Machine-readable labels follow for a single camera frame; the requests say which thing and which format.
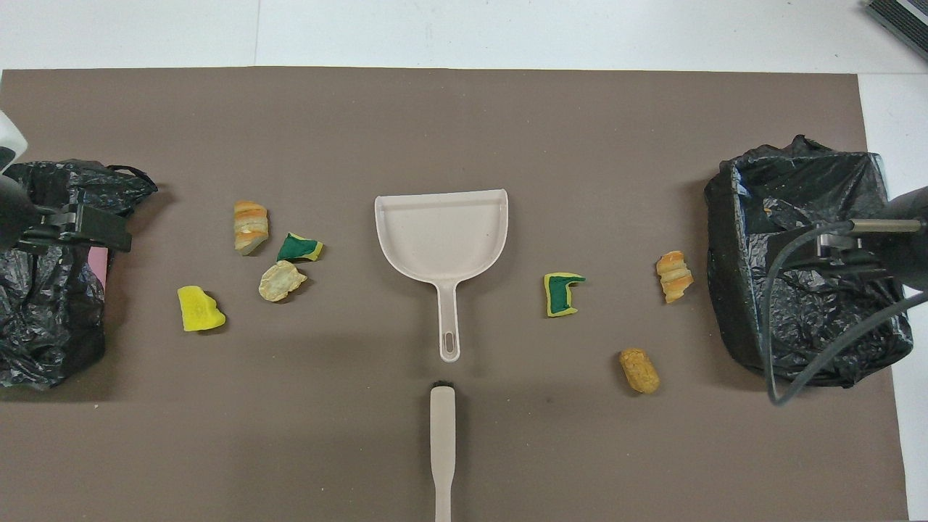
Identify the striped orange croissant piece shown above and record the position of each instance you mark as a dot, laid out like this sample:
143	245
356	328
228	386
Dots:
250	225
674	277

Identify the beige plastic dustpan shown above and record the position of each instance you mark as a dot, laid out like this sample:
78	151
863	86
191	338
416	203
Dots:
442	232

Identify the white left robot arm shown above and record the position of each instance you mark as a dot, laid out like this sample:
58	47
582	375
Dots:
13	210

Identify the black plastic trash bag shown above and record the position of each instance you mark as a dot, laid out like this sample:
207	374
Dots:
43	319
812	312

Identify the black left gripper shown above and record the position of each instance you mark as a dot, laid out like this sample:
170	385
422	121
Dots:
67	233

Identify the yellow sponge chunk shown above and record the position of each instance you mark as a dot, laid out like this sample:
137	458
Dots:
198	310

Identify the notched green yellow sponge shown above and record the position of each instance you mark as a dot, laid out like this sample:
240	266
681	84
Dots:
558	293

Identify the pale bread chunk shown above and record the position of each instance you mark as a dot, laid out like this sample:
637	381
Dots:
280	281

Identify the brown fried nugget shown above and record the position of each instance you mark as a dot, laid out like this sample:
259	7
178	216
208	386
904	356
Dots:
639	370

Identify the dark ribbed vent panel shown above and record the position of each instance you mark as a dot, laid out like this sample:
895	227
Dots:
902	20

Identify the small green yellow sponge piece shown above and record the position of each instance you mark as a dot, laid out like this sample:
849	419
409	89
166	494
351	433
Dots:
296	249

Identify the beige hand brush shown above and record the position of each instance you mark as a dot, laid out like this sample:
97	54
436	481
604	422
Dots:
442	435

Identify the brown table mat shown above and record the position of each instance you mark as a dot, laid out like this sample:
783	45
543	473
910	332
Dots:
464	130

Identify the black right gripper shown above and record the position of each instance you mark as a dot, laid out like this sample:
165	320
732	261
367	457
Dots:
852	261

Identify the pink bin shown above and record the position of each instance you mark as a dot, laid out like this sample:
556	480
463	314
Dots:
100	264

